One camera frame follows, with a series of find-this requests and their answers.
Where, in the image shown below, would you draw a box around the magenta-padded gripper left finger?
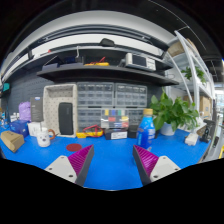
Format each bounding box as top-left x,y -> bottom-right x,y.
44,143 -> 95,187

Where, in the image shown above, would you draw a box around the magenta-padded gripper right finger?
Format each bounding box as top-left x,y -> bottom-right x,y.
132,144 -> 181,186

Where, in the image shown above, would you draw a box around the blue drink bottle gold cap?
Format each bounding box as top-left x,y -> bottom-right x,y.
136,108 -> 156,151

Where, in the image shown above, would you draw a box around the flat round red coaster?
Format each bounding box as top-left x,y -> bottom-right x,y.
65,143 -> 83,153

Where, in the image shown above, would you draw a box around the yellow multimeter red leads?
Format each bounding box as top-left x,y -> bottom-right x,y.
75,124 -> 105,139

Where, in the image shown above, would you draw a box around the small white charger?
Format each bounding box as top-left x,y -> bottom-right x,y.
184,132 -> 200,147

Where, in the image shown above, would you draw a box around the flat black case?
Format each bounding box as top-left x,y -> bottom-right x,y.
127,124 -> 139,139

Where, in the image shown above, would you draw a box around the small white box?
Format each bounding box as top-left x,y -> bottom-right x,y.
27,121 -> 43,138

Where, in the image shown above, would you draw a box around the black rectangular case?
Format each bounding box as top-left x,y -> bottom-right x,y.
58,102 -> 74,136

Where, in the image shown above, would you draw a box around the grey small-parts drawer cabinet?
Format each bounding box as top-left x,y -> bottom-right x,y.
128,108 -> 145,126
77,107 -> 103,132
76,81 -> 115,108
114,83 -> 148,108

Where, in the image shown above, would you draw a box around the black box white label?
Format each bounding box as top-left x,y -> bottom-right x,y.
104,128 -> 129,141

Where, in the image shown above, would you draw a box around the green potted plant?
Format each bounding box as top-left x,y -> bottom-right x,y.
149,89 -> 200,137

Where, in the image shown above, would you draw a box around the brown cardboard box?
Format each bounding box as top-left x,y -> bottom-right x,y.
0,130 -> 26,153

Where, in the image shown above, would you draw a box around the blue carton box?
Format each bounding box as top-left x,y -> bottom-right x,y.
9,119 -> 30,138

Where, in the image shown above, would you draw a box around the white dotted storage bin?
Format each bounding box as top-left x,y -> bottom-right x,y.
42,83 -> 79,138

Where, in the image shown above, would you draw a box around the dark grey upright box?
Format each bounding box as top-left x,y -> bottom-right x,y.
30,96 -> 44,123

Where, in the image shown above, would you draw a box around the clear organiser coloured parts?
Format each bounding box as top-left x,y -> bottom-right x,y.
100,108 -> 130,130

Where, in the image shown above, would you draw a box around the purple plastic bag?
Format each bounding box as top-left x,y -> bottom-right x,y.
18,101 -> 32,122

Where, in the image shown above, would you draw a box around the white metal shelf unit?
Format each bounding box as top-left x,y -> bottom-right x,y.
164,30 -> 216,131

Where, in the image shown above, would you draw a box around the white grey oscilloscope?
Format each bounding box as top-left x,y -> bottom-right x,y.
124,52 -> 157,72

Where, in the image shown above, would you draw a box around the yellow meter red leads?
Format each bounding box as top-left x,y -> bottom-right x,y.
83,56 -> 110,67

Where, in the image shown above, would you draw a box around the white mug brown handle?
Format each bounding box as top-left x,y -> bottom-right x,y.
35,127 -> 57,148

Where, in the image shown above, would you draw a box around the black wall shelf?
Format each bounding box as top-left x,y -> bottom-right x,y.
36,63 -> 180,87

